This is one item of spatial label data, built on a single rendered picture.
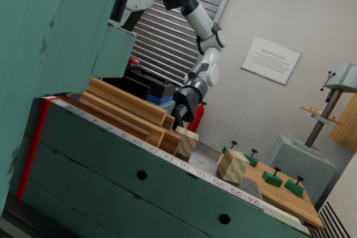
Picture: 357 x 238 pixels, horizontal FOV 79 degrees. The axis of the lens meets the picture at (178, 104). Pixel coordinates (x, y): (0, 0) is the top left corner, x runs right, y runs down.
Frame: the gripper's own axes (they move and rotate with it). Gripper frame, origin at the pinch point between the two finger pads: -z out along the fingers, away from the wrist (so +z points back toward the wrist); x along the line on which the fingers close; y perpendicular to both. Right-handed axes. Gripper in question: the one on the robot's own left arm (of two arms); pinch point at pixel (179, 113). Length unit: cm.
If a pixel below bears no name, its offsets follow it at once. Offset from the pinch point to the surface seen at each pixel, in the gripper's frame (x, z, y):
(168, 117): 16.8, -25.7, 15.8
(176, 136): 15.6, -29.2, 18.5
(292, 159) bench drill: -135, 111, 21
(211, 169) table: 4.7, -25.8, 20.0
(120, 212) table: 14.5, -41.3, 15.9
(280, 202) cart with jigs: -88, 32, 18
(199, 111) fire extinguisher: -125, 186, -98
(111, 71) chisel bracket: 27.7, -29.6, 13.2
